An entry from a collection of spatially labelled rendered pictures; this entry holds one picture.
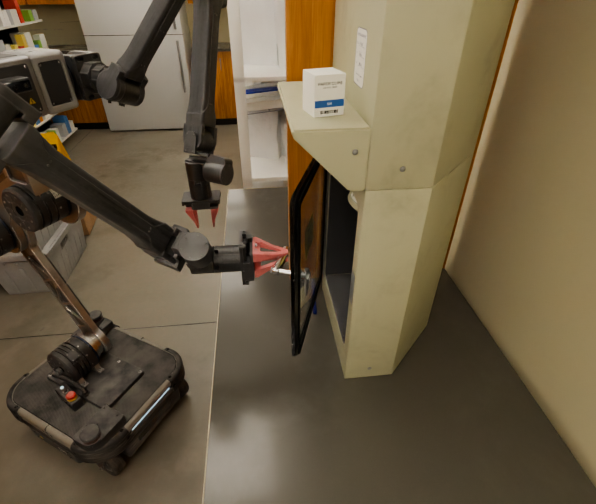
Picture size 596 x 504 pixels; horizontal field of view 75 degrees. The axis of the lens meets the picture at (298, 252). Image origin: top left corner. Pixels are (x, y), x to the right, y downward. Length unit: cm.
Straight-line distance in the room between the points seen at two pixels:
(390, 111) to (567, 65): 46
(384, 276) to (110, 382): 146
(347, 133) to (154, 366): 157
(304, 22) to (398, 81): 38
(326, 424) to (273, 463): 13
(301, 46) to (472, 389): 83
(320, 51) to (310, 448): 81
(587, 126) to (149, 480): 185
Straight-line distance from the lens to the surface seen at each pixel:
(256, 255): 78
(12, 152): 65
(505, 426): 96
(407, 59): 58
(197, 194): 109
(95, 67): 133
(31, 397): 207
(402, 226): 68
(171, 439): 200
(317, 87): 61
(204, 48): 109
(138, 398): 187
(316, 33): 92
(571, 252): 92
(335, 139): 58
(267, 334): 101
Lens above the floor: 168
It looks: 35 degrees down
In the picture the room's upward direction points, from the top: straight up
